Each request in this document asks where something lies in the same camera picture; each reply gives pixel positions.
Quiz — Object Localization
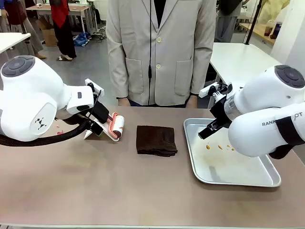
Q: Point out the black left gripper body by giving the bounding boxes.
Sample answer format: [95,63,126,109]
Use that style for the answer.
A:
[91,102,111,125]

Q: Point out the pink handled lint roller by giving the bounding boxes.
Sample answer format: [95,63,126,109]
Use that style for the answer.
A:
[105,112,126,140]

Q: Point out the white background table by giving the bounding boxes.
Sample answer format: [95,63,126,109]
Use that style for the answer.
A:
[0,32,32,54]

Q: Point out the blue plastic bag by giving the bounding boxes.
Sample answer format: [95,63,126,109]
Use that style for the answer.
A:
[73,32,91,48]

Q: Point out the silver metal tray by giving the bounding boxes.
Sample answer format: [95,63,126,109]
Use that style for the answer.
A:
[183,117,282,187]

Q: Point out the person in red top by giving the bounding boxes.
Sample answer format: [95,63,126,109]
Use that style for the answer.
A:
[49,0,78,61]

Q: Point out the person's left hand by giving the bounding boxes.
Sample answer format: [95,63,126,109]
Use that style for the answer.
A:
[188,94,199,108]

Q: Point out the brown topped background table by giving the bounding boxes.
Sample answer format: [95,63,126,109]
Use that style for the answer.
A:
[25,4,97,36]

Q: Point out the person in beige jacket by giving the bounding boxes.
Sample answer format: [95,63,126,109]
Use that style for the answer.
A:
[106,0,218,108]

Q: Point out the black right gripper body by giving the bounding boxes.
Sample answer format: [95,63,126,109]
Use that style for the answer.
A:
[209,97,233,131]

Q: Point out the black strap on arm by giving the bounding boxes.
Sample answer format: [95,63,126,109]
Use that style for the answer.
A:
[268,116,305,160]

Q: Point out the wooden background table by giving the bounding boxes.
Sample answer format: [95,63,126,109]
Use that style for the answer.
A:
[239,22,277,45]

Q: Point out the cardboard box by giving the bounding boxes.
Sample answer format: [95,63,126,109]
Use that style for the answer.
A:
[38,19,59,47]

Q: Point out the black pole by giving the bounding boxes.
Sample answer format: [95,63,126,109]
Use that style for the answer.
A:
[244,0,263,45]

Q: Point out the white lint roller stand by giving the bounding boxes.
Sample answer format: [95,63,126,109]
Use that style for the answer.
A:
[83,119,120,143]

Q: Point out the brown bottle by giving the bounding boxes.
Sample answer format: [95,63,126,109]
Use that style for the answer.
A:
[264,23,274,37]

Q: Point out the thin black hanging cable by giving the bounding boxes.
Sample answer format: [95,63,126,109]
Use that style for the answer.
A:
[148,0,154,106]

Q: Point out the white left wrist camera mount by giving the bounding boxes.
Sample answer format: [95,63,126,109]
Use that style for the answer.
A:
[85,78,105,97]

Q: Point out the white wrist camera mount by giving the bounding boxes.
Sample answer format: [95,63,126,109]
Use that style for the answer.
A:
[199,82,229,102]
[85,78,105,97]

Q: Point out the large white side table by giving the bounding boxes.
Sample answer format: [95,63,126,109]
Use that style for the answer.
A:
[206,42,273,109]

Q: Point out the dark blue bottle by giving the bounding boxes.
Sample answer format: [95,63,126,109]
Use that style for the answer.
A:
[270,21,283,40]

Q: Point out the dark brown cloth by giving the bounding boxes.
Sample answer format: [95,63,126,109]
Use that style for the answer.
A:
[136,125,179,157]

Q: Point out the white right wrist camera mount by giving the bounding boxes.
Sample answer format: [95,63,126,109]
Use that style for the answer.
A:
[199,82,229,102]

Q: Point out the black sleeved cable bundle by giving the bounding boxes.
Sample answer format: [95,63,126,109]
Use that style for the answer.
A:
[0,114,96,147]

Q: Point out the person in grey clothes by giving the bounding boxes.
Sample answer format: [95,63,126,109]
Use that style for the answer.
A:
[215,0,244,43]

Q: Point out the person in beige trousers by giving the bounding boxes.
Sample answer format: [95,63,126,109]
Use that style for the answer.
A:
[0,0,47,60]

